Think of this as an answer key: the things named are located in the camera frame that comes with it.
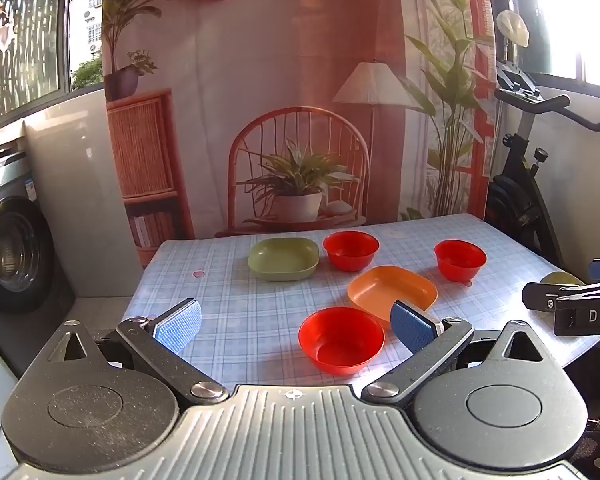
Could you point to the bright window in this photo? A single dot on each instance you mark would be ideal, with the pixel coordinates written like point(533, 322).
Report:
point(575, 10)

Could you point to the orange square plate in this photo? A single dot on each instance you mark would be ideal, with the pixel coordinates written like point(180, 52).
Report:
point(385, 290)

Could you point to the black exercise bike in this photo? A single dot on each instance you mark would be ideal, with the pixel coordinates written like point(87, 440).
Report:
point(525, 210)

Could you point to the grey washing machine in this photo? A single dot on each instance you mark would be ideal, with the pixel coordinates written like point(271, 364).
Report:
point(15, 260)

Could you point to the window with grille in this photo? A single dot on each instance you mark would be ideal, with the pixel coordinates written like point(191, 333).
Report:
point(30, 25)

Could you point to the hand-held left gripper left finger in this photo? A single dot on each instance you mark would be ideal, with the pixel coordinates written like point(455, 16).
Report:
point(177, 327)

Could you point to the blue plaid tablecloth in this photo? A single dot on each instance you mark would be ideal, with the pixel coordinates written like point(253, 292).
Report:
point(230, 305)

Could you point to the printed backdrop cloth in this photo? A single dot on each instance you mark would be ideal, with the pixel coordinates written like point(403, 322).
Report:
point(280, 35)

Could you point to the green square plate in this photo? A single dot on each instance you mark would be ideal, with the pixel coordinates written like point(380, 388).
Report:
point(562, 278)
point(282, 256)

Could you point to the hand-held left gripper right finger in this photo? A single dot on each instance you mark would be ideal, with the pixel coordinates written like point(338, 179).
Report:
point(411, 327)

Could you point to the white panel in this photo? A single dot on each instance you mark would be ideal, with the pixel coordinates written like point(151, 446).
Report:
point(80, 200)

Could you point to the red bowl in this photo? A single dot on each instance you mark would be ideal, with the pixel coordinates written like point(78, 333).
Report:
point(351, 247)
point(340, 332)
point(460, 257)

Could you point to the white round object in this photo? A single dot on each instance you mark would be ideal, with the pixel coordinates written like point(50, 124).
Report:
point(513, 27)

